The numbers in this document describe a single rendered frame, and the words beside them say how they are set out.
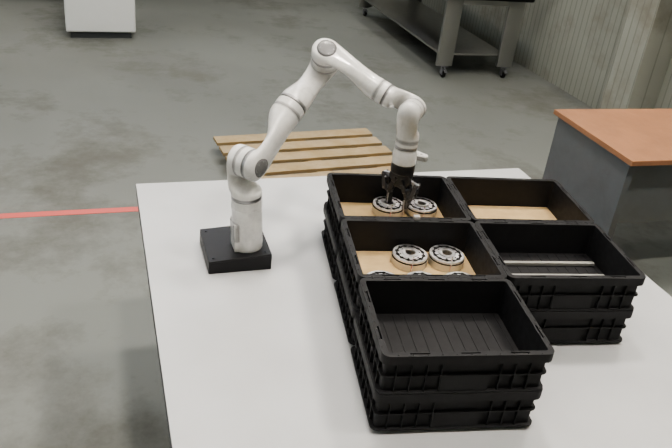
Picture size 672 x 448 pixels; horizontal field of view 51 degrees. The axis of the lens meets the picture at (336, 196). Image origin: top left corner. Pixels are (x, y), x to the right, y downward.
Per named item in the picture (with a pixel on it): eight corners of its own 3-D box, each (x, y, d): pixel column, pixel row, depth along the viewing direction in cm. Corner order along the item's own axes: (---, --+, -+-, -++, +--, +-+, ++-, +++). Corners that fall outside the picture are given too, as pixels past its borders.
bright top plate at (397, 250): (394, 263, 199) (394, 261, 198) (390, 244, 207) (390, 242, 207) (429, 265, 199) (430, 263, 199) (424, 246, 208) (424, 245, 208)
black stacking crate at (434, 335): (376, 399, 156) (383, 358, 151) (353, 316, 182) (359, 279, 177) (543, 394, 164) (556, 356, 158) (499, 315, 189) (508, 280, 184)
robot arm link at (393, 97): (432, 102, 215) (394, 78, 217) (423, 110, 208) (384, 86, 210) (421, 121, 219) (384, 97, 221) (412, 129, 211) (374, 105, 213)
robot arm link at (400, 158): (428, 160, 224) (432, 142, 221) (408, 170, 216) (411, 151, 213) (405, 151, 228) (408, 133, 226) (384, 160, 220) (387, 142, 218)
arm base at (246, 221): (235, 255, 213) (234, 206, 205) (229, 239, 221) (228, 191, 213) (265, 250, 216) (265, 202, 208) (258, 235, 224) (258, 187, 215)
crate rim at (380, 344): (381, 365, 152) (383, 357, 151) (357, 285, 178) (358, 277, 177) (555, 362, 159) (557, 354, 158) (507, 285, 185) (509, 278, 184)
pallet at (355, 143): (368, 140, 500) (369, 127, 495) (414, 190, 437) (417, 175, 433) (211, 147, 461) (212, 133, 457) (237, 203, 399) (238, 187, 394)
